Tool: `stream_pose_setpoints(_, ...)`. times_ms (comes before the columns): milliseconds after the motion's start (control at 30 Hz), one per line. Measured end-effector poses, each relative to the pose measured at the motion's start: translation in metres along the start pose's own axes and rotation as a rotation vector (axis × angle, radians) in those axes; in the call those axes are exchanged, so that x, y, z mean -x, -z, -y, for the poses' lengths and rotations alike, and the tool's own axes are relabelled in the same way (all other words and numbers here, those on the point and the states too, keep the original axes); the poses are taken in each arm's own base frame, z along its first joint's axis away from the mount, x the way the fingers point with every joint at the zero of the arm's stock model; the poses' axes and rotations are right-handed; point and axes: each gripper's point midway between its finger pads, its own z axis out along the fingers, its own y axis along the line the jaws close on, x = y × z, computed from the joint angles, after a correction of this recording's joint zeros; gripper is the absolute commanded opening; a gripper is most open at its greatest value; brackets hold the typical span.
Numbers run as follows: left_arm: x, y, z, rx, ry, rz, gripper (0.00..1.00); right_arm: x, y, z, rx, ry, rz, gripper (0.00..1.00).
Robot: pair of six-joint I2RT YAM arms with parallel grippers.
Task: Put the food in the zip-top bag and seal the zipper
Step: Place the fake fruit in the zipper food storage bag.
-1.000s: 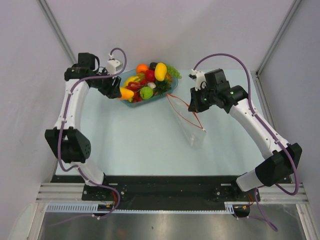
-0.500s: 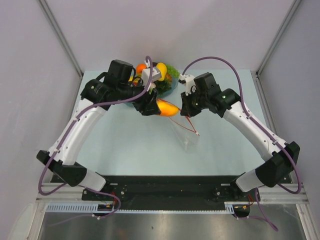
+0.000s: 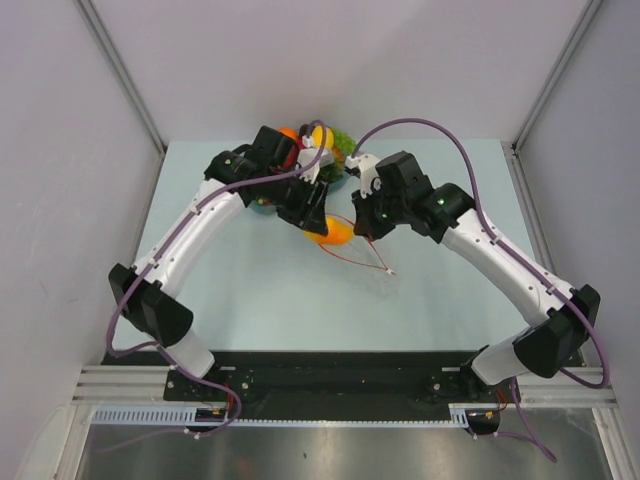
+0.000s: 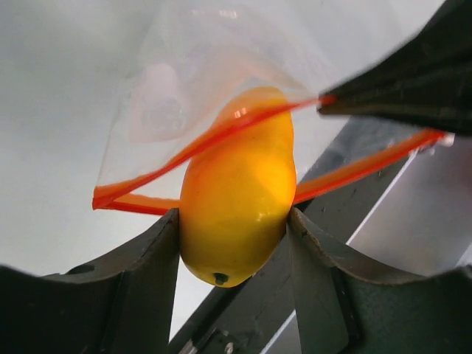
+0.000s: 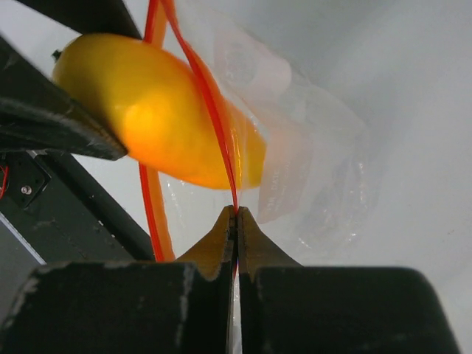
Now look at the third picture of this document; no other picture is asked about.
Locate green toy leafy vegetable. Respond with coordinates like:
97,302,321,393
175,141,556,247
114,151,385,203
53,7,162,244
318,163,344,184

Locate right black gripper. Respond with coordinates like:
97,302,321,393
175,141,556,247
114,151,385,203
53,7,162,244
352,180,408,242

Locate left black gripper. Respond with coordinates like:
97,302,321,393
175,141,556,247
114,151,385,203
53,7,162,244
262,170,329,236

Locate teal plastic fruit tray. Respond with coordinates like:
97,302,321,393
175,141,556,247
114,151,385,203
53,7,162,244
249,171,350,216

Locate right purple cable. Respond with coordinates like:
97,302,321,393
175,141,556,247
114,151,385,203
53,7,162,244
348,117,611,464

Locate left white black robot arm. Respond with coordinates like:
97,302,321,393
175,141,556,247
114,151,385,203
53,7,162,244
105,120,333,400

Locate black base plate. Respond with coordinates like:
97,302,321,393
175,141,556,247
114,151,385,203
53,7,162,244
102,349,586,422

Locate green toy grapes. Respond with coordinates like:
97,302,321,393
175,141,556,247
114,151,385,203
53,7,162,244
332,128,357,156

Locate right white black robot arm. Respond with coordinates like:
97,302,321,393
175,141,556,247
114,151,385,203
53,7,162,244
345,151,601,401

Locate orange yellow toy mango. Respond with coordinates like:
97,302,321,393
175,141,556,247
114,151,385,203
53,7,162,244
304,215,354,246

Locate white slotted cable duct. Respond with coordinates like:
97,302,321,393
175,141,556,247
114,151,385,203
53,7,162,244
90,403,501,427

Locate clear zip top bag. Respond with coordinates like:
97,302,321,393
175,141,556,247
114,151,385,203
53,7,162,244
318,213,397,296

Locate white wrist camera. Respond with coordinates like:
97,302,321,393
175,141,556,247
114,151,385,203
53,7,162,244
296,136,334,184
344,154,381,198

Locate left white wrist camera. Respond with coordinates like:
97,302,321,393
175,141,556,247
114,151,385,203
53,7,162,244
296,136,334,184

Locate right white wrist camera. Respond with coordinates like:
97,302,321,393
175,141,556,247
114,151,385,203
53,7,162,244
344,154,381,198

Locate toy orange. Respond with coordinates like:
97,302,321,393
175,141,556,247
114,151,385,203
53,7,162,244
278,127,298,140

